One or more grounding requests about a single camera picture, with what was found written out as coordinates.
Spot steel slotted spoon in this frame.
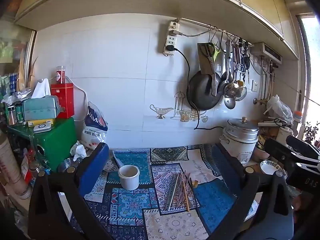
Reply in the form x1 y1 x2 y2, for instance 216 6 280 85
224 40 238 98

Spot crumpled white tissue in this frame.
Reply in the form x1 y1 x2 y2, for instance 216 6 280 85
70 141 87 162

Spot teal tissue box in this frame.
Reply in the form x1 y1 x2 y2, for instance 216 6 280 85
22 95 62 122

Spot potted plant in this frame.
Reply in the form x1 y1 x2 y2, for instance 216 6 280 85
303 121 320 145

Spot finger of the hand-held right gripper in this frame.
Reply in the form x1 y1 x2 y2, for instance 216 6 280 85
286 135 320 159
264 138 300 172

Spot dotted white mat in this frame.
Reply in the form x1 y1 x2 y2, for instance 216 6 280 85
104 150 125 172

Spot wooden chopstick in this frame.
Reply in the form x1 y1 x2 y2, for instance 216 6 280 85
175 172 192 207
181 172 190 212

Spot blue boxes stack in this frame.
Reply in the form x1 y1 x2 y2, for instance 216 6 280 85
9 72 19 93

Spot black power cable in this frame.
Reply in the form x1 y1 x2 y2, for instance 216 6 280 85
166 44 227 130

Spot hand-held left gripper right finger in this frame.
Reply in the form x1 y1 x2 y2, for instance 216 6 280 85
211 143 294 240

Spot glass door cabinet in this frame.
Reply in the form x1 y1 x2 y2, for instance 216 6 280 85
0 17 35 80

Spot black wok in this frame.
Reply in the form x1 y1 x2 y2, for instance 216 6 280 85
188 70 223 111

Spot large white bottle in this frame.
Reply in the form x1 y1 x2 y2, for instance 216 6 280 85
0 130 33 200

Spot mesh strainer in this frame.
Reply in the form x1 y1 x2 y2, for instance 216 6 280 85
235 85 247 102

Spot black handled kitchen scissors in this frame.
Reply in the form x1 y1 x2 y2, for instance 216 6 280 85
200 43 218 97

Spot white kettle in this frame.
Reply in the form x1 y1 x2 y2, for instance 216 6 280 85
276 126 294 143

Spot green metal cabinet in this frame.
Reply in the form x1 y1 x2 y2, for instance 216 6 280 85
7 117 78 173

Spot yellow flat box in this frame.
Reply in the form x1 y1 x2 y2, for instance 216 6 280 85
26 119 54 127

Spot person's right hand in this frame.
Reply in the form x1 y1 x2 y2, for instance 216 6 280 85
292 192 307 217

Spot steel serving spoon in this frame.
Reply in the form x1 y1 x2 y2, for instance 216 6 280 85
224 96 236 110

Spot metal hanging rail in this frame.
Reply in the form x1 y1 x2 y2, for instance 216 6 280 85
179 17 254 47

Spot steel ladle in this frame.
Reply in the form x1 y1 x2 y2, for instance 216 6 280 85
220 40 232 92

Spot white rice cooker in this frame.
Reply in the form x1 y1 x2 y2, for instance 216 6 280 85
219 117 260 164

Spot red tin box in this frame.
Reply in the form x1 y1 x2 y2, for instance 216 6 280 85
50 82 75 119

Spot crumpled foil bag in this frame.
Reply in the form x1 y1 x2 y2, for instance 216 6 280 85
1 87 33 105

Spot grey plug cable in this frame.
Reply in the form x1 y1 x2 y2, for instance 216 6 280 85
171 29 223 37

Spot white ceramic cup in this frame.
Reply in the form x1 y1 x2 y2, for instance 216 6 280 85
118 165 140 191

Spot brown paper bags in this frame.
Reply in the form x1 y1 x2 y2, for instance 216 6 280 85
19 57 38 90

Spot white floral rim bowl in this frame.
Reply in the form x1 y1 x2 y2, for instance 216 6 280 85
260 160 283 175

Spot gold spoon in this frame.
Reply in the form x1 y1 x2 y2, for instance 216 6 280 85
191 177 200 207

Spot clear plastic bag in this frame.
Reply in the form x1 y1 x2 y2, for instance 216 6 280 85
265 94 293 125

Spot patterned patchwork tablecloth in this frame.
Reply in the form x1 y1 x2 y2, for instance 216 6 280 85
70 145 250 240

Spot green spice jar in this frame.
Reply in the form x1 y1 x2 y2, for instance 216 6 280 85
15 105 25 124

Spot white round-button device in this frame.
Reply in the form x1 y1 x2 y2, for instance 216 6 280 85
33 122 52 133

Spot printed white plastic bag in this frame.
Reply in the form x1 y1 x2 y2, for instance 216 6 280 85
81 102 109 150

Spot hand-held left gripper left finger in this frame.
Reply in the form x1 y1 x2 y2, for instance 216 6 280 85
27 142 113 240

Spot brown spice jar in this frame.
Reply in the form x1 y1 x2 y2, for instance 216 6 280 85
7 105 17 126

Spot white wall power strip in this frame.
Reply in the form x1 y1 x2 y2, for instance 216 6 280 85
163 21 181 56

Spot red label tube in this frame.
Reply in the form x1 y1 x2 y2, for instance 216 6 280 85
55 66 67 84

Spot hanging steel kitchen tools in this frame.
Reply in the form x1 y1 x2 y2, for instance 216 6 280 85
232 40 251 83

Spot white wall appliance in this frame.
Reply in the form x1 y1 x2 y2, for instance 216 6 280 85
250 42 283 64

